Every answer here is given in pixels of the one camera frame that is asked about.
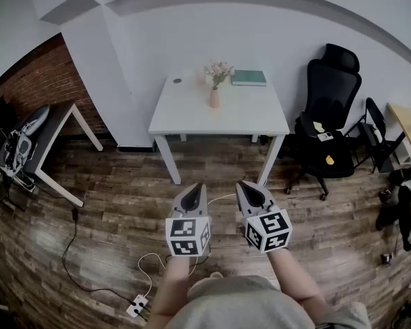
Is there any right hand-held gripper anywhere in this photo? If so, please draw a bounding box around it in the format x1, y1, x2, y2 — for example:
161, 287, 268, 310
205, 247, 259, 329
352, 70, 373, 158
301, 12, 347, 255
236, 180, 293, 254

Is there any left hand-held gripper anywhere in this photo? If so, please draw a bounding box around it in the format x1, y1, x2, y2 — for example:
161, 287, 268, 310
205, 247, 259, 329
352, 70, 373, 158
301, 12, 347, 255
165, 182, 212, 257

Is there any pink artificial flowers bunch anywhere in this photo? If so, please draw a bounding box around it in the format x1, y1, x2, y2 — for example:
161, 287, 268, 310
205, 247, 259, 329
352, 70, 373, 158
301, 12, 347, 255
204, 60, 235, 91

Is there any person's left forearm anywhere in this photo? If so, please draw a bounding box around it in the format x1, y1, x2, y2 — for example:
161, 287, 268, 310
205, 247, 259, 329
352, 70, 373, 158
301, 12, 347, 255
149, 254, 198, 326

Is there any person's right forearm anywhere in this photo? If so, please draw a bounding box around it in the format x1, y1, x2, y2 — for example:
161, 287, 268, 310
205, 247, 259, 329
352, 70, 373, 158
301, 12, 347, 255
267, 248, 329, 313

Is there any white table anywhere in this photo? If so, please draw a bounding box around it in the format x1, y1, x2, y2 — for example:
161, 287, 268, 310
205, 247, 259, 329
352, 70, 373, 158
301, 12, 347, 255
147, 67, 291, 187

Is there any person's beige shirt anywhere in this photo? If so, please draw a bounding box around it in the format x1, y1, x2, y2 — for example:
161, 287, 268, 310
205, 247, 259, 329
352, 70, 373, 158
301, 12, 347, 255
164, 274, 373, 329

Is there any white power strip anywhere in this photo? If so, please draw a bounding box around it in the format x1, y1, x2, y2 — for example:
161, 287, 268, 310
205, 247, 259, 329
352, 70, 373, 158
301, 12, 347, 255
125, 294, 150, 319

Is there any green book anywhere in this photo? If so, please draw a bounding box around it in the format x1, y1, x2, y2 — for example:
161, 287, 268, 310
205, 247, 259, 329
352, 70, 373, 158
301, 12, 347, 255
231, 69, 267, 87

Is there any black mesh office chair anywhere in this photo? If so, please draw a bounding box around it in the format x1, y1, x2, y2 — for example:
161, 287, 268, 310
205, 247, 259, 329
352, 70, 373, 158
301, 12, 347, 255
284, 42, 363, 202

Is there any black folding chair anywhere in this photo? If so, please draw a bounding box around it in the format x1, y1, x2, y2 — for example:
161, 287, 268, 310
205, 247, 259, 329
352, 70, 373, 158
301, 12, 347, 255
344, 97, 407, 174

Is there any grey desk with white legs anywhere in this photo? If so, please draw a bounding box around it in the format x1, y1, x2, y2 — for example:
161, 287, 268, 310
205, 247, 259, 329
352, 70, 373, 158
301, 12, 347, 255
0, 101, 104, 208

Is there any light wooden desk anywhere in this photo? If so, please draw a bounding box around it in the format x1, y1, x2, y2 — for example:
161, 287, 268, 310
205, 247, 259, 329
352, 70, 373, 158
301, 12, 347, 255
387, 103, 411, 150

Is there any grey white device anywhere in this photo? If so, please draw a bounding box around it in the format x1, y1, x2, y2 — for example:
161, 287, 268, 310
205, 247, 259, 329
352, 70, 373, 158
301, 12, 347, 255
15, 103, 51, 137
0, 130, 34, 178

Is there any black bag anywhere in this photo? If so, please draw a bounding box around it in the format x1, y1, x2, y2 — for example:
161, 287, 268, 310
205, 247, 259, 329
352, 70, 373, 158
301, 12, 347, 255
0, 95, 18, 134

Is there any white cable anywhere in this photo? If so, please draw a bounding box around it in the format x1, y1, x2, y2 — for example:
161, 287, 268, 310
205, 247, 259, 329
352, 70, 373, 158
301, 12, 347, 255
137, 193, 239, 297

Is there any black power cable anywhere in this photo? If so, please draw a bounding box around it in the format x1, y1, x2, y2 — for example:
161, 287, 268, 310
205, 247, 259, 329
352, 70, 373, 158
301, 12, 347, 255
61, 206, 148, 321

